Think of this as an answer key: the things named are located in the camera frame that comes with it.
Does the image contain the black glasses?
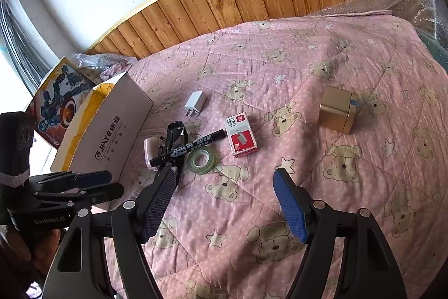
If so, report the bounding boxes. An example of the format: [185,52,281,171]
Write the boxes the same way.
[159,121,190,159]

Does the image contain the white charger plug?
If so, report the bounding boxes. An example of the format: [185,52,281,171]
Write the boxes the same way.
[183,92,207,117]

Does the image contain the white cardboard box yellow inside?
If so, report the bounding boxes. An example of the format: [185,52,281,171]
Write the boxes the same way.
[50,72,155,182]

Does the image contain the black marker pen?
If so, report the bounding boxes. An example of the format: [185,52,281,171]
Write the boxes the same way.
[150,130,226,169]

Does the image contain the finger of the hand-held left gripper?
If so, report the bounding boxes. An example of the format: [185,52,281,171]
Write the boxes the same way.
[33,182,125,209]
[33,170,113,188]

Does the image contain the clear tape roll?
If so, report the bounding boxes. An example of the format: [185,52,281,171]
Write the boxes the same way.
[185,148,217,173]

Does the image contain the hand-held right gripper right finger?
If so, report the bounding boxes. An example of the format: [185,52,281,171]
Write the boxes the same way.
[273,166,408,299]

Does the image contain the small gold box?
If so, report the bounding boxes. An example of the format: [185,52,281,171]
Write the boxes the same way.
[318,85,359,135]

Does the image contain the clear bubble wrap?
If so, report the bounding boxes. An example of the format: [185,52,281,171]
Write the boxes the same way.
[315,0,448,51]
[68,53,139,71]

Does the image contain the person's left hand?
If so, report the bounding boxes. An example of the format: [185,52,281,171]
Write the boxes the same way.
[0,224,67,286]

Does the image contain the red white staples box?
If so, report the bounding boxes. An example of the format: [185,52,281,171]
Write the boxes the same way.
[223,112,260,158]

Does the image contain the pink bear printed blanket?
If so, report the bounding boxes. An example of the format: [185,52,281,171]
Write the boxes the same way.
[100,13,448,299]

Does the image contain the robot print toy box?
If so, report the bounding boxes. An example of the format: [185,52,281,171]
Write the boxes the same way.
[26,56,102,150]

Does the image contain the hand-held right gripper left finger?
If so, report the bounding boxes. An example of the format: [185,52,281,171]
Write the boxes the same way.
[44,164,183,299]

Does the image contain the grey window bars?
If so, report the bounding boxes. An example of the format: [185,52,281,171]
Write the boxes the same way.
[0,0,53,93]

